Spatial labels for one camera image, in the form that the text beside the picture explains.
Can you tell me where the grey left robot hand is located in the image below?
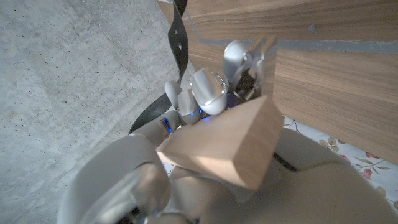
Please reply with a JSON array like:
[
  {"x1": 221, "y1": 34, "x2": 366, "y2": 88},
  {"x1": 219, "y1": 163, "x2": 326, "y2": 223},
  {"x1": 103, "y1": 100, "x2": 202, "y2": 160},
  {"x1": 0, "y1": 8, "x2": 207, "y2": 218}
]
[{"x1": 57, "y1": 34, "x2": 398, "y2": 224}]

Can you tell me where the long wooden stick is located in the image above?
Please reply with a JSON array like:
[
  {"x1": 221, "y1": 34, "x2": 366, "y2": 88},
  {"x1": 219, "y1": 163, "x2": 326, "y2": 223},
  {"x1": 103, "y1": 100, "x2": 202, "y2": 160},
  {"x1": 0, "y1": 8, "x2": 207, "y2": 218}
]
[{"x1": 156, "y1": 34, "x2": 284, "y2": 191}]

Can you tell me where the black leather belt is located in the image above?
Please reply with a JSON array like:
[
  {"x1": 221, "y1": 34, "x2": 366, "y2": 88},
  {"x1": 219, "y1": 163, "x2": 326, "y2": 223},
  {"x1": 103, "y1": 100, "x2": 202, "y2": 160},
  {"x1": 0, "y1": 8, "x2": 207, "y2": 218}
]
[{"x1": 128, "y1": 0, "x2": 190, "y2": 135}]

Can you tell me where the floral backdrop cloth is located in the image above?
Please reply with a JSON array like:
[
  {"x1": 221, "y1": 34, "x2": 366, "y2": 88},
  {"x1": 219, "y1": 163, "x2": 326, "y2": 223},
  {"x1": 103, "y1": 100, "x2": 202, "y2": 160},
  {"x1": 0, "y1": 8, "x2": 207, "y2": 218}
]
[{"x1": 161, "y1": 115, "x2": 398, "y2": 211}]

